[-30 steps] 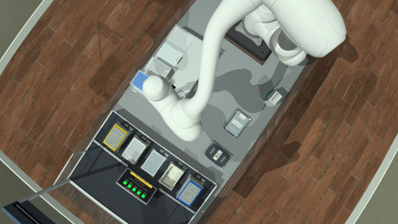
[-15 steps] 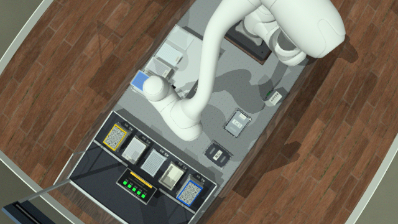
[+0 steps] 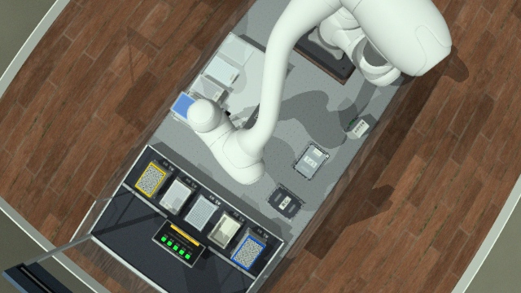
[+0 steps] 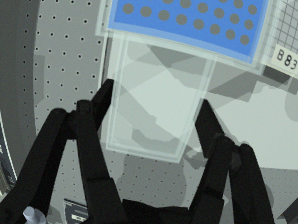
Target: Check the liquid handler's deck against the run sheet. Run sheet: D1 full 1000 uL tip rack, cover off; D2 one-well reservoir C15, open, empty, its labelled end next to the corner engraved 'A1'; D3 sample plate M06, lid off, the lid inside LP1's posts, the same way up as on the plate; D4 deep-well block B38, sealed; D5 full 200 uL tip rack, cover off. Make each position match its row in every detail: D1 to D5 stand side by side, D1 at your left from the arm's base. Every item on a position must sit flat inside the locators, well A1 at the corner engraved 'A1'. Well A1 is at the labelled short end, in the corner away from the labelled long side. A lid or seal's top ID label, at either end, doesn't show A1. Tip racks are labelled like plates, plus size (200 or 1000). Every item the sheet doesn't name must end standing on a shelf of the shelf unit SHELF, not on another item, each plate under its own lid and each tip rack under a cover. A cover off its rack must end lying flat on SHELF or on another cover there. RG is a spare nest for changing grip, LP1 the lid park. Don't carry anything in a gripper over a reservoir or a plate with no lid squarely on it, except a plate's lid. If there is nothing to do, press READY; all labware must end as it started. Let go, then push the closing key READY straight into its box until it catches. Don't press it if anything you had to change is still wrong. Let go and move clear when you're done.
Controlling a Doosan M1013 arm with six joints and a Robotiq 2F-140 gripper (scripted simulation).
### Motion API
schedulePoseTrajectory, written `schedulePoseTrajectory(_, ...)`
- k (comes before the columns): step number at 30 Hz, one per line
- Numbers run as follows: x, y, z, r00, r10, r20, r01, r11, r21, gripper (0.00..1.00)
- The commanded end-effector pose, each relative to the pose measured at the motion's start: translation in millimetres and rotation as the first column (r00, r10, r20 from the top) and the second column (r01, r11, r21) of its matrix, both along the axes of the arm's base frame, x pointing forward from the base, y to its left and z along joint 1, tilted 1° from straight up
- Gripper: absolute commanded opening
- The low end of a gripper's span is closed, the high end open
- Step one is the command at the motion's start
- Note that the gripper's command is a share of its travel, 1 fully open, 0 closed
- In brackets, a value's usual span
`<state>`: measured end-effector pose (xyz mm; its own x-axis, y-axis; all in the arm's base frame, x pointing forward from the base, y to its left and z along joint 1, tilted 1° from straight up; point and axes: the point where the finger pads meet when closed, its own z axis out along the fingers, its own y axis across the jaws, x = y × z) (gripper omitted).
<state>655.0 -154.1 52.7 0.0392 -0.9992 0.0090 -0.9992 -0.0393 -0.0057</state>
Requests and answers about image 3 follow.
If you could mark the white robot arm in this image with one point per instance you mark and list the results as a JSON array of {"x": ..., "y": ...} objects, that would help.
[{"x": 411, "y": 35}]

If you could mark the white ready button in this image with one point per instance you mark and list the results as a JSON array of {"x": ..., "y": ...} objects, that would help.
[{"x": 355, "y": 128}]

